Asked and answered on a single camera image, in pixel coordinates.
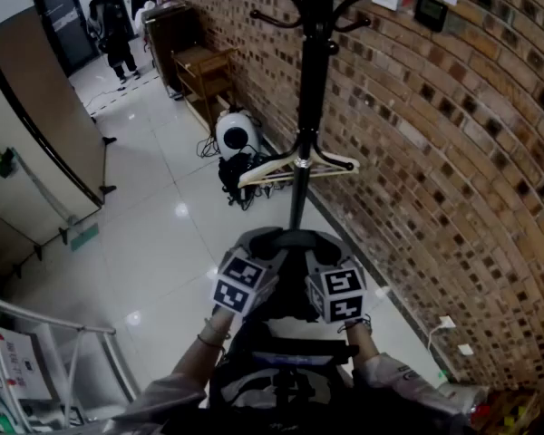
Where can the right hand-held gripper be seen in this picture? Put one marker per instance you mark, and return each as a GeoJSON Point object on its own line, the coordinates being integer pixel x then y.
{"type": "Point", "coordinates": [342, 295]}

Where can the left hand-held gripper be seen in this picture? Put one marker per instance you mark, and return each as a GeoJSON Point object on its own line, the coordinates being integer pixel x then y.
{"type": "Point", "coordinates": [236, 288]}

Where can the grey backpack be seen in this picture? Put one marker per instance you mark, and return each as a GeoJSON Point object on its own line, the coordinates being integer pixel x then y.
{"type": "Point", "coordinates": [281, 374]}

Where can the black metal coat rack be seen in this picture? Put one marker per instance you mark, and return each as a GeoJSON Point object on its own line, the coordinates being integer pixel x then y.
{"type": "Point", "coordinates": [315, 84]}

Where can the person's left forearm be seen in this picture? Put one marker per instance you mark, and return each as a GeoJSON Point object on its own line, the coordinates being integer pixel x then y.
{"type": "Point", "coordinates": [188, 370]}

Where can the person's right forearm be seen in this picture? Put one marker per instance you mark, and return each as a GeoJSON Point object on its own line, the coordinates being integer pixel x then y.
{"type": "Point", "coordinates": [390, 379]}

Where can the metal shelf rack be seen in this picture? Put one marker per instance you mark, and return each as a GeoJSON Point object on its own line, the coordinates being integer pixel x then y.
{"type": "Point", "coordinates": [79, 356]}

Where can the wooden clothes hanger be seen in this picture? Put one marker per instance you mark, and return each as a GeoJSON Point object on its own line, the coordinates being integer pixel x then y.
{"type": "Point", "coordinates": [263, 173]}

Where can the white round appliance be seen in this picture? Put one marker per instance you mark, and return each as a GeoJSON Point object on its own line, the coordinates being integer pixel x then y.
{"type": "Point", "coordinates": [242, 127]}

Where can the green floor sticker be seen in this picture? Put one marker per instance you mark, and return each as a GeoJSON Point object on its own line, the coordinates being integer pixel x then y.
{"type": "Point", "coordinates": [84, 237]}

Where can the wooden shelf trolley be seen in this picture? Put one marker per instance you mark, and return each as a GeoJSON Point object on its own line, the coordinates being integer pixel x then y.
{"type": "Point", "coordinates": [204, 73]}

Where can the dark brown cabinet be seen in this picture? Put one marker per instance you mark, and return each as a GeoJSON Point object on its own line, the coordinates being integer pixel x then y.
{"type": "Point", "coordinates": [170, 34]}

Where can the colourful box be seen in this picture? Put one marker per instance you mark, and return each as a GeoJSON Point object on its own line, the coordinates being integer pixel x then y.
{"type": "Point", "coordinates": [508, 412]}

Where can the brown partition board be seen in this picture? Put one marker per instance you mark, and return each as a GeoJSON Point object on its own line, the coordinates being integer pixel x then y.
{"type": "Point", "coordinates": [50, 102]}

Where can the white bag on cabinet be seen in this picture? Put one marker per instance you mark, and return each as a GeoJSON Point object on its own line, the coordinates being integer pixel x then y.
{"type": "Point", "coordinates": [145, 9]}

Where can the white printed sign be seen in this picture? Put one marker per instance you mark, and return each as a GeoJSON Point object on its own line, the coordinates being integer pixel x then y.
{"type": "Point", "coordinates": [22, 365]}

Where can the green pen holder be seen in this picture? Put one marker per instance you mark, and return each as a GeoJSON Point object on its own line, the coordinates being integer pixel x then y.
{"type": "Point", "coordinates": [2, 161]}

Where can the black glass door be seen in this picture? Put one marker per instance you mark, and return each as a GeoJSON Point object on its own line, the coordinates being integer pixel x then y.
{"type": "Point", "coordinates": [68, 21]}

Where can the white wall socket with plug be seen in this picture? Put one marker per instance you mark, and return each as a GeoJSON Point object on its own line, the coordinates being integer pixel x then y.
{"type": "Point", "coordinates": [446, 322]}

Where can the black wall display device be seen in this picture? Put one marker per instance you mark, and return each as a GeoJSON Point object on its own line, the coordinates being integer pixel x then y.
{"type": "Point", "coordinates": [430, 12]}

